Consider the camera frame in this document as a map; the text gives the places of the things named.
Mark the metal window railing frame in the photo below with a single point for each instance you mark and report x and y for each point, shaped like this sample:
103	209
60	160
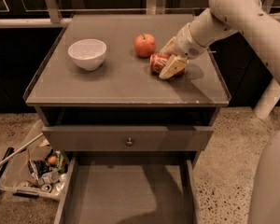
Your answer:
52	16

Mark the white diagonal pole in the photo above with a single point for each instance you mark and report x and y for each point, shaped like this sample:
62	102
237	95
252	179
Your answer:
268	100

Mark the grey open bottom drawer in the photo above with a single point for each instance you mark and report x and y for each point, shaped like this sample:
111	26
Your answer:
129	188

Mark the red apple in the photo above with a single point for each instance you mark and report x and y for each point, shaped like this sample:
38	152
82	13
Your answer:
144	45

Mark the grey middle drawer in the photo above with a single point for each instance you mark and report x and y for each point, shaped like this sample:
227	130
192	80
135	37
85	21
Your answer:
113	138

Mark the snack items in bin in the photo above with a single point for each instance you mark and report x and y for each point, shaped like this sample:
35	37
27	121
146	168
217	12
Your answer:
47	175

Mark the red coke can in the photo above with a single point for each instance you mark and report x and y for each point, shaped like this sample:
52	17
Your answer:
157	63

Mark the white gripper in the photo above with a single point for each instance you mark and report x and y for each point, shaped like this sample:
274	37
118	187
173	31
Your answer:
187	44

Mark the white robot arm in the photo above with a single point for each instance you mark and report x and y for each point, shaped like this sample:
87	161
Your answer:
262	33

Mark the grey drawer cabinet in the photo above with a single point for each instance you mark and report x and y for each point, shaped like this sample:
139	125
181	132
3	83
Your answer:
123	92

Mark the white ceramic bowl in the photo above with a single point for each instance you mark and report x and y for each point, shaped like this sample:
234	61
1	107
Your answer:
88	54

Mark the round metal drawer knob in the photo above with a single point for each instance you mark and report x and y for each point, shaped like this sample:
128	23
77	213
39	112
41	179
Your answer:
129	142

